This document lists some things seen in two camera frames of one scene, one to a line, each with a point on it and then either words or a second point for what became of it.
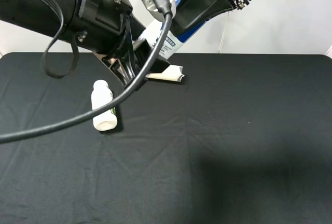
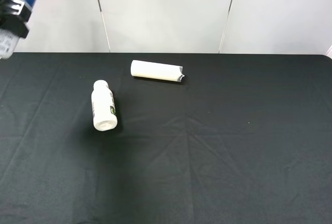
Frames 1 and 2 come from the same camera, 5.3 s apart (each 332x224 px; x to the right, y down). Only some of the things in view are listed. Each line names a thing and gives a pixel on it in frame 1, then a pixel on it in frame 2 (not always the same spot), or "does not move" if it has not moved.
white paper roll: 171,72 does not move
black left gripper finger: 142,50 → 14,14
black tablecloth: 243,139 does not move
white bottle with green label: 101,96 does not move
